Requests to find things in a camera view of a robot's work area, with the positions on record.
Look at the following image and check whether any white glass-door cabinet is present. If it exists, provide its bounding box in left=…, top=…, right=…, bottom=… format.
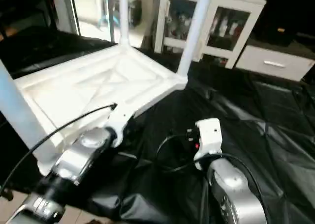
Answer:
left=154, top=0, right=267, bottom=69

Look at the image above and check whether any light blue metal frame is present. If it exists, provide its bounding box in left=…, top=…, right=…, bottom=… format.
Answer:
left=97, top=0, right=119, bottom=35

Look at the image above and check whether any black metal bench leg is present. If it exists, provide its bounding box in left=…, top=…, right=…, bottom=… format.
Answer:
left=0, top=186, right=14, bottom=202

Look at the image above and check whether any black metal shelf rack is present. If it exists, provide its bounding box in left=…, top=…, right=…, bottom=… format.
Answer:
left=0, top=0, right=64, bottom=42

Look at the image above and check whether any white drawer unit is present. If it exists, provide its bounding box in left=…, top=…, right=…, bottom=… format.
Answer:
left=235, top=44, right=315, bottom=83

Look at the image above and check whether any white plastic table top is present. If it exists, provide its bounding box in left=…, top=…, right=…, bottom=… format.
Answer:
left=14, top=43, right=189, bottom=176

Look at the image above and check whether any white plastic table leg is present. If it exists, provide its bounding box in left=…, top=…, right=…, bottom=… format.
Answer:
left=177, top=0, right=214, bottom=79
left=118, top=0, right=130, bottom=48
left=0, top=59, right=49, bottom=161

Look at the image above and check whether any black box yellow label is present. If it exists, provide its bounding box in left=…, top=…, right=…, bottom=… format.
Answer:
left=256, top=0, right=306, bottom=47

